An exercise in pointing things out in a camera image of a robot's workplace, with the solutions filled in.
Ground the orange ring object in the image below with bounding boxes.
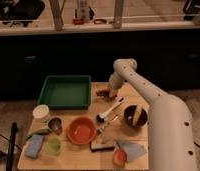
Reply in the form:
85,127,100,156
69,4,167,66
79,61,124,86
94,19,107,24

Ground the orange bowl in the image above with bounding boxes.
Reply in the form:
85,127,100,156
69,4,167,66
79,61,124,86
66,117,97,145

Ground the blue-grey cloth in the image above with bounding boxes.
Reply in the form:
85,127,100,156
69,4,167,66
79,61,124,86
117,139,147,162

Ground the green plastic tray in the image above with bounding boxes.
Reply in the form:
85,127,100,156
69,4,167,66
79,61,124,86
38,75,91,110

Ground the black pole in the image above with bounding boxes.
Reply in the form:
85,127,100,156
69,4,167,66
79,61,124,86
6,122,18,171

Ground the dark brown bowl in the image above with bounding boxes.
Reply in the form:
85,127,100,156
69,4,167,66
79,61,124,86
124,105,148,128

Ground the small green cup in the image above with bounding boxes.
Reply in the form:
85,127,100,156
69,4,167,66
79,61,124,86
45,138,61,155

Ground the white round container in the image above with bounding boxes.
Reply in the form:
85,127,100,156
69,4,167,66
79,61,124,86
32,104,50,123

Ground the dark rectangular block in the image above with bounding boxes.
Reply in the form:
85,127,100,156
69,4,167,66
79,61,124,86
90,137,115,152

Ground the small metal cup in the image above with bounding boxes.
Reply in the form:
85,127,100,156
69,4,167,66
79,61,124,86
48,117,62,135

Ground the small orange plate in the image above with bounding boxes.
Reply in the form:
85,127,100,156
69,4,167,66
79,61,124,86
113,149,127,167

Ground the metal fork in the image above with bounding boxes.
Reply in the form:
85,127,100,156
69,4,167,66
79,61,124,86
97,115,119,134

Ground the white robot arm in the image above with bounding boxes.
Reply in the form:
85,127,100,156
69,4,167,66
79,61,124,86
109,58,198,171

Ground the blue sponge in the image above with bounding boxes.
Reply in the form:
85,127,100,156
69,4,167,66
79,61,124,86
25,134,44,159

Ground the yellow corn cob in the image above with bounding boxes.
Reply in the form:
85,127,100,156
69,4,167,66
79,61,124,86
132,104,143,126

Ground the white bottle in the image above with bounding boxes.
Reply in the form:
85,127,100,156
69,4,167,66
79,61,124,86
76,0,94,23

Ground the black bag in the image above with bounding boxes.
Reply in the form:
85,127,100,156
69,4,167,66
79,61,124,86
0,0,45,27

